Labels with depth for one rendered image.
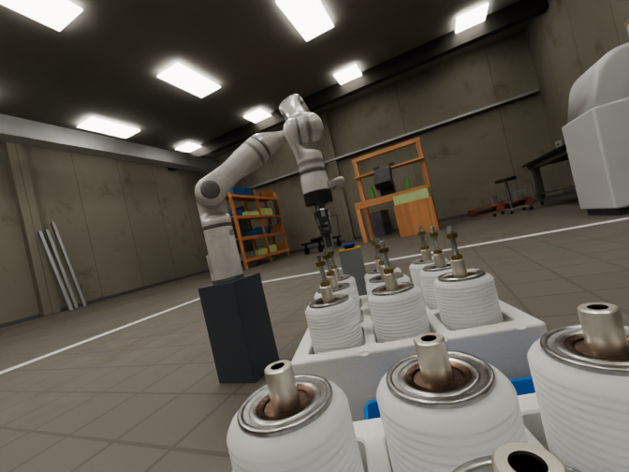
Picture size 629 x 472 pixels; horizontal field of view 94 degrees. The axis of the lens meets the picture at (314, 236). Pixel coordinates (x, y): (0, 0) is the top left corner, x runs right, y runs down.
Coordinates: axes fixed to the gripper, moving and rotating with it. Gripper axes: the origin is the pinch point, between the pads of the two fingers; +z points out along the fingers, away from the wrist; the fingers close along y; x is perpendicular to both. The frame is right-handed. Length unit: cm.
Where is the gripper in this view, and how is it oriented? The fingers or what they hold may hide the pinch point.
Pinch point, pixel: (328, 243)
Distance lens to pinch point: 77.6
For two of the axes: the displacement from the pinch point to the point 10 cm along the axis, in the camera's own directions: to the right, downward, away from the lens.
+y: 0.1, -0.1, -10.0
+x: 9.8, -2.1, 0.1
